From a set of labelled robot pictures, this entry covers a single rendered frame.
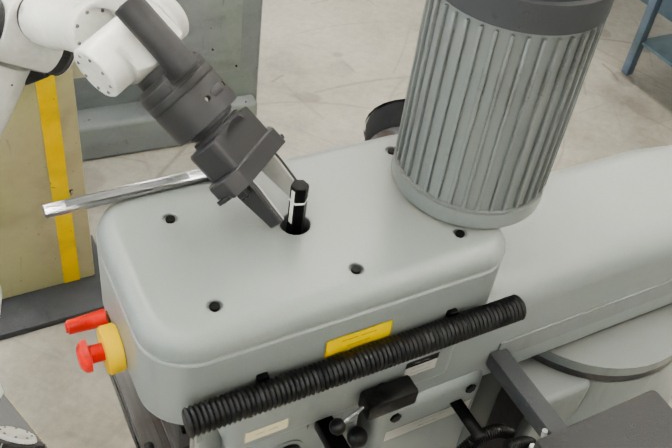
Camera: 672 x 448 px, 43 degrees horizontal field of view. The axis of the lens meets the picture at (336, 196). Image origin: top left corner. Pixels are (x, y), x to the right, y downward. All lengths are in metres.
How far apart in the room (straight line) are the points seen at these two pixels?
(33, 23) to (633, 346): 1.02
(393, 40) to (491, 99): 4.21
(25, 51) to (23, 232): 2.13
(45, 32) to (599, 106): 4.18
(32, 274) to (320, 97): 1.88
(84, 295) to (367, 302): 2.55
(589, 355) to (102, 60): 0.89
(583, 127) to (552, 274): 3.58
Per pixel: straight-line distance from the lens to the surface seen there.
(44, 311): 3.41
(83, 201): 1.03
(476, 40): 0.91
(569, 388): 1.42
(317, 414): 1.12
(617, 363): 1.43
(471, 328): 1.06
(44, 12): 1.09
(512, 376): 1.25
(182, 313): 0.91
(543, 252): 1.26
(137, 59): 0.94
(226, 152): 0.94
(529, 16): 0.88
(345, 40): 5.06
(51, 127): 2.98
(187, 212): 1.02
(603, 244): 1.31
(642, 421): 1.16
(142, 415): 1.97
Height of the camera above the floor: 2.59
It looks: 41 degrees down
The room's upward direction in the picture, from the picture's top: 9 degrees clockwise
